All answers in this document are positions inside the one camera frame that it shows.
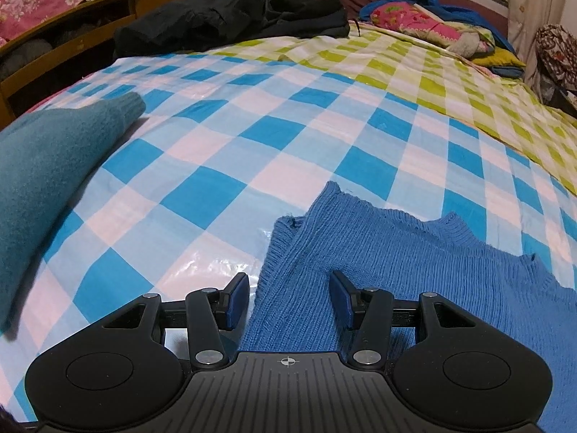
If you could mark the pink floral cloth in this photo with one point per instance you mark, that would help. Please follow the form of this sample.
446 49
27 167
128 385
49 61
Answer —
40 0

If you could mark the cream curtain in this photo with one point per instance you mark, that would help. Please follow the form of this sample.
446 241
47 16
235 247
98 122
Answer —
532 4

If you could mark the brown patterned cloth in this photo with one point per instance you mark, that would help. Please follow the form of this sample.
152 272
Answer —
556 54

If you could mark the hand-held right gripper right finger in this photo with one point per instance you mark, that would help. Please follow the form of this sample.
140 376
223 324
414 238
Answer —
342 300

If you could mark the teal folded sweater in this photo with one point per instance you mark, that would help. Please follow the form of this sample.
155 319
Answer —
45 167

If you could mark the green white checked bed sheet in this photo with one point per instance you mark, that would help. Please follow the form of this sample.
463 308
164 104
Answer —
405 67

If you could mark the yellow-green cloth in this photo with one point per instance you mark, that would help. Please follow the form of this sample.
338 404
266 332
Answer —
498 57

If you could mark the pink green floral blanket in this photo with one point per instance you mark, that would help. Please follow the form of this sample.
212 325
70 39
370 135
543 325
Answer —
405 20

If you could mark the black jacket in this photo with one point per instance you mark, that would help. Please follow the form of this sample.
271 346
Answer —
225 18

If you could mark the wooden cabinet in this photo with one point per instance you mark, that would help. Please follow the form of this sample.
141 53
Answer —
90 31

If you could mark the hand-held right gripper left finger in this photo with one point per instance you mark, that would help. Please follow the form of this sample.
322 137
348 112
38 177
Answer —
234 302

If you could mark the blue white checked bed sheet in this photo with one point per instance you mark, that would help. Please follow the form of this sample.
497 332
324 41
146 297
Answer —
270 121

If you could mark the blue knit sweater yellow stripes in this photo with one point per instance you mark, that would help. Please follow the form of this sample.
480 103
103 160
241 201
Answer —
405 257

